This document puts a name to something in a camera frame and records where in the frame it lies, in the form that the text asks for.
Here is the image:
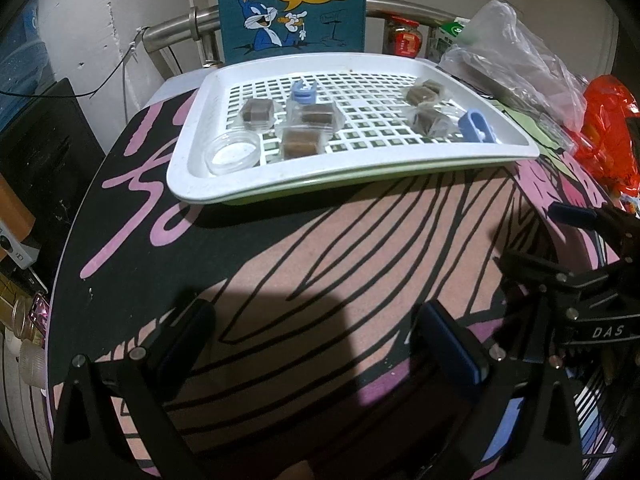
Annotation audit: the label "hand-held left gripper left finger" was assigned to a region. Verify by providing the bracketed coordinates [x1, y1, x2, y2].
[52, 302, 217, 480]

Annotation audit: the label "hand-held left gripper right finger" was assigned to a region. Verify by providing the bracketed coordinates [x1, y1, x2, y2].
[417, 300, 584, 480]

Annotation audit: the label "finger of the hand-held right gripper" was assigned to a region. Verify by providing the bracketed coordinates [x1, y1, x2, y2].
[549, 201, 640, 261]
[495, 250, 626, 313]

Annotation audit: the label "blue plastic clip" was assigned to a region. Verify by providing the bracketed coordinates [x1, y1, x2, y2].
[291, 81, 317, 106]
[457, 111, 496, 145]

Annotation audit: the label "white plastic grid tray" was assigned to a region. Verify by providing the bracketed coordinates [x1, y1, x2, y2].
[166, 51, 542, 206]

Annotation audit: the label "round clear container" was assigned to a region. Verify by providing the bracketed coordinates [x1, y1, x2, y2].
[205, 130, 263, 177]

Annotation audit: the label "red plastic bag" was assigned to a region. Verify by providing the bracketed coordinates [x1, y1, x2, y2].
[575, 75, 640, 198]

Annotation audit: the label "smartphone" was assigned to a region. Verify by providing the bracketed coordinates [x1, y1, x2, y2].
[27, 290, 51, 333]

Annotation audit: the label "white plastic bottle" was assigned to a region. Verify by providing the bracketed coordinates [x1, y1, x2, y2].
[19, 340, 50, 388]

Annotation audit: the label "clear plastic bag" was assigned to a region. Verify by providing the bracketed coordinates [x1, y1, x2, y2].
[439, 1, 588, 133]

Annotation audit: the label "white box with black dials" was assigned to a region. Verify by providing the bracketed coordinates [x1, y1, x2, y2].
[0, 230, 41, 266]

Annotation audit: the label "brown wooden box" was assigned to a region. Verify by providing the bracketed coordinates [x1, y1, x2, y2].
[0, 175, 36, 261]

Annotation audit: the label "green-capped bottle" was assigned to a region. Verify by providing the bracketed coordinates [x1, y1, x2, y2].
[427, 17, 473, 63]

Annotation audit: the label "black furniture panel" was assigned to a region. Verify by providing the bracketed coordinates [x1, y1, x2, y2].
[0, 77, 106, 281]

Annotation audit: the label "red jar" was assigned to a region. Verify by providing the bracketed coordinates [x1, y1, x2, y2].
[382, 16, 426, 58]

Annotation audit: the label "teal cartoon tote bag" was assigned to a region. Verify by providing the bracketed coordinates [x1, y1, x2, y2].
[216, 0, 368, 63]

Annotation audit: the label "metal railing pipe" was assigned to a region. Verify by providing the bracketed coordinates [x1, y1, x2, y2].
[131, 0, 458, 68]

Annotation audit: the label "blue water jug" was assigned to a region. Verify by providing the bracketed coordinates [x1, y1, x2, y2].
[0, 0, 56, 131]

